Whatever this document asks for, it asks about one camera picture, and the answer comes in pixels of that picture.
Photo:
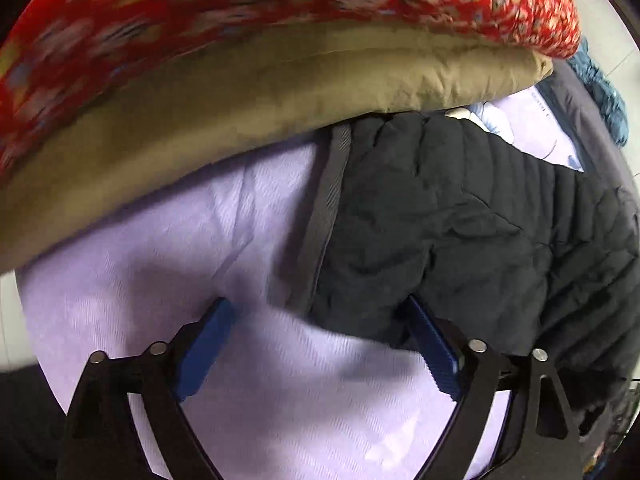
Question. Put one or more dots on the tan folded blanket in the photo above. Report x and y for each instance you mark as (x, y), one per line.
(200, 110)

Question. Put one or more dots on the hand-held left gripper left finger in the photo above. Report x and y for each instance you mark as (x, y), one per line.
(210, 340)

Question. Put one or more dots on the grey quilt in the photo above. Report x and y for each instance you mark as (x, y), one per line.
(590, 125)

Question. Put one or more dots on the purple floral bed sheet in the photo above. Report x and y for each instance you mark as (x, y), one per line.
(125, 270)

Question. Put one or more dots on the red floral folded blanket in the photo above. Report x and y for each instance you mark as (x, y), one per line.
(200, 5)

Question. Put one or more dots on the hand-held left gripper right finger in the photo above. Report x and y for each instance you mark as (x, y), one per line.
(435, 355)

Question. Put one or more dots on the black quilted coat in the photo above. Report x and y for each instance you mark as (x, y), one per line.
(450, 220)

